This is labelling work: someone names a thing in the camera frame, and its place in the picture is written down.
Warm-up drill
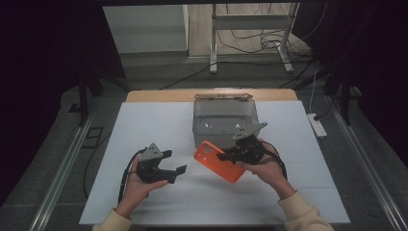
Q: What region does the orange phone case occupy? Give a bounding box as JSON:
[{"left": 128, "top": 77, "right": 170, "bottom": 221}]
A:
[{"left": 192, "top": 140, "right": 246, "bottom": 185}]

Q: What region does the tangle of black floor cables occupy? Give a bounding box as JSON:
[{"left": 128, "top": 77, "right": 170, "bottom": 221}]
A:
[{"left": 217, "top": 2, "right": 329, "bottom": 56}]

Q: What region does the clear grey box lid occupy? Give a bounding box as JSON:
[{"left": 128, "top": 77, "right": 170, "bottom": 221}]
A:
[{"left": 193, "top": 92, "right": 254, "bottom": 103}]

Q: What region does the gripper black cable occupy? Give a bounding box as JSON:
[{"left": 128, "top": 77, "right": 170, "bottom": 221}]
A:
[
  {"left": 116, "top": 147, "right": 147, "bottom": 204},
  {"left": 260, "top": 140, "right": 289, "bottom": 181}
]

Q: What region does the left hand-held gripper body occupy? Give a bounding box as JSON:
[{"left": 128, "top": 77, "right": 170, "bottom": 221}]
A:
[{"left": 136, "top": 142, "right": 178, "bottom": 185}]

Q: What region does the person's right hand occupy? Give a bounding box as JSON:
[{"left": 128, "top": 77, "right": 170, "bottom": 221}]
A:
[{"left": 235, "top": 139, "right": 296, "bottom": 201}]

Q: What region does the white table mat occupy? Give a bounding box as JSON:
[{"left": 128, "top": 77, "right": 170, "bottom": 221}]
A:
[{"left": 78, "top": 100, "right": 351, "bottom": 226}]

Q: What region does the long black floor cable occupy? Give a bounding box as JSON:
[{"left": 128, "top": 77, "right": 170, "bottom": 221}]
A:
[{"left": 158, "top": 60, "right": 317, "bottom": 91}]

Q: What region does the person's left hand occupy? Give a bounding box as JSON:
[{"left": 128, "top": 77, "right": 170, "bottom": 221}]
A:
[{"left": 114, "top": 156, "right": 169, "bottom": 220}]

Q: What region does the black floor frame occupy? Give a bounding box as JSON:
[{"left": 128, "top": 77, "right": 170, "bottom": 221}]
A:
[{"left": 81, "top": 126, "right": 105, "bottom": 149}]

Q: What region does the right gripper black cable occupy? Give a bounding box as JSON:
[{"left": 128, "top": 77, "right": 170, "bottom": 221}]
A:
[{"left": 260, "top": 140, "right": 289, "bottom": 181}]

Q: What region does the black stand leg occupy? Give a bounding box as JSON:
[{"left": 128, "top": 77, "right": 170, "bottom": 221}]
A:
[
  {"left": 322, "top": 71, "right": 354, "bottom": 127},
  {"left": 67, "top": 69, "right": 131, "bottom": 127}
]

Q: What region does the white panel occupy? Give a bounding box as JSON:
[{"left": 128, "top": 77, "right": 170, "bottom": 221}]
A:
[{"left": 102, "top": 4, "right": 190, "bottom": 55}]

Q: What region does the white power strip cable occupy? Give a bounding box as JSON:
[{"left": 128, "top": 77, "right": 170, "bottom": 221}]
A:
[{"left": 309, "top": 68, "right": 319, "bottom": 116}]

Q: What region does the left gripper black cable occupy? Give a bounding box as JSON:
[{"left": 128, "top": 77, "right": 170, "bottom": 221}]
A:
[{"left": 116, "top": 147, "right": 147, "bottom": 204}]

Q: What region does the thin black floor cable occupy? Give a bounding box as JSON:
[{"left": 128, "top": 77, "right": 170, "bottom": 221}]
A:
[{"left": 82, "top": 131, "right": 113, "bottom": 200}]

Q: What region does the white power strip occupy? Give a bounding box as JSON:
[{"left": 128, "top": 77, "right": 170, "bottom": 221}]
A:
[{"left": 306, "top": 113, "right": 328, "bottom": 140}]

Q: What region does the grey metal stand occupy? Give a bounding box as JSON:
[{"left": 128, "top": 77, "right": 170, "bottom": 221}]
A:
[{"left": 208, "top": 2, "right": 300, "bottom": 75}]

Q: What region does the aluminium floor rail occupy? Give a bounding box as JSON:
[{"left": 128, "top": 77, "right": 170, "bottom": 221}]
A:
[
  {"left": 326, "top": 95, "right": 408, "bottom": 231},
  {"left": 28, "top": 115, "right": 94, "bottom": 231}
]

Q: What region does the clear grey storage box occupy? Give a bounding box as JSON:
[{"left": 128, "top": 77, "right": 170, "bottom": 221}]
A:
[{"left": 191, "top": 98, "right": 261, "bottom": 149}]

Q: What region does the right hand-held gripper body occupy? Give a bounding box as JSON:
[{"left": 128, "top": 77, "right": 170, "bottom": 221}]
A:
[{"left": 224, "top": 121, "right": 268, "bottom": 167}]

